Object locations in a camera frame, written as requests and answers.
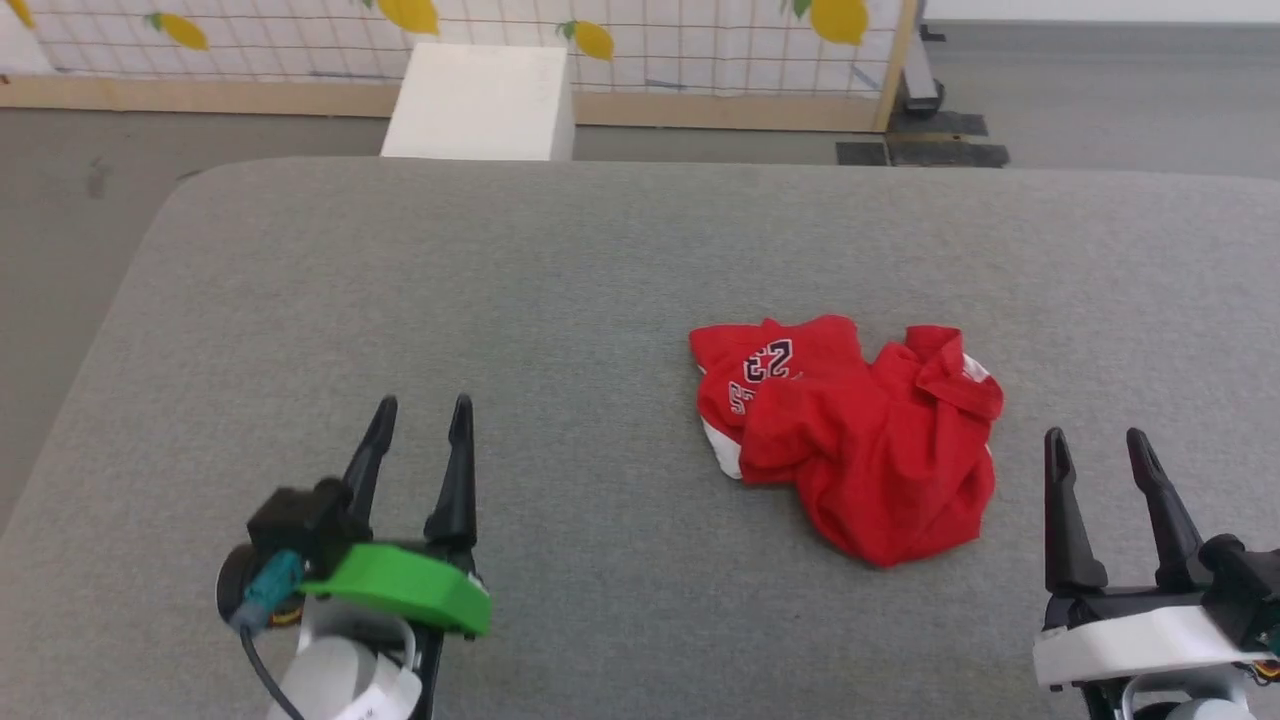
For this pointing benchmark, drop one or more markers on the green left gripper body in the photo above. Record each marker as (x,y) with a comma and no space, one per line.
(410,585)

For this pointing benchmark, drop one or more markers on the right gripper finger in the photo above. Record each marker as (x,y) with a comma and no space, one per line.
(1165,510)
(1065,530)

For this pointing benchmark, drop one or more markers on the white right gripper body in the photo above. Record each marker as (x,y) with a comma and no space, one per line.
(1130,635)

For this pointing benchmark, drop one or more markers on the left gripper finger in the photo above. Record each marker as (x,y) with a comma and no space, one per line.
(458,480)
(375,445)

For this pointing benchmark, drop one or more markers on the red jersey garment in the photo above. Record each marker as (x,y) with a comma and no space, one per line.
(870,450)

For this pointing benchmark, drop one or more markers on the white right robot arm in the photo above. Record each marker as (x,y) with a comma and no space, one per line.
(1190,705)

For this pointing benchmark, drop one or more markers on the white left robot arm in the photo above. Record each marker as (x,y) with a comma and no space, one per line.
(340,680)

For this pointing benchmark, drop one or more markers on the white box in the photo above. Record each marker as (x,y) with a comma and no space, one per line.
(480,100)

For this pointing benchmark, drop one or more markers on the large black floor mat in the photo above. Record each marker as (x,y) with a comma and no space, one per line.
(945,140)

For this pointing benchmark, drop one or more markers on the small black floor mat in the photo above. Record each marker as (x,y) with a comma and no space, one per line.
(862,153)

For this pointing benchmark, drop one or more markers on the grey metal stand leg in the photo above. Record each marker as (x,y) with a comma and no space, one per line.
(920,75)

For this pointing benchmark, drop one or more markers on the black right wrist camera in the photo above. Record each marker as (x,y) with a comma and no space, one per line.
(1245,580)

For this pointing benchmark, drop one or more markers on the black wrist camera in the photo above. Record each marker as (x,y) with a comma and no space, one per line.
(1245,580)
(300,525)

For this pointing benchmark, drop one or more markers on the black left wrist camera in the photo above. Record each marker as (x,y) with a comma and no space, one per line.
(300,525)

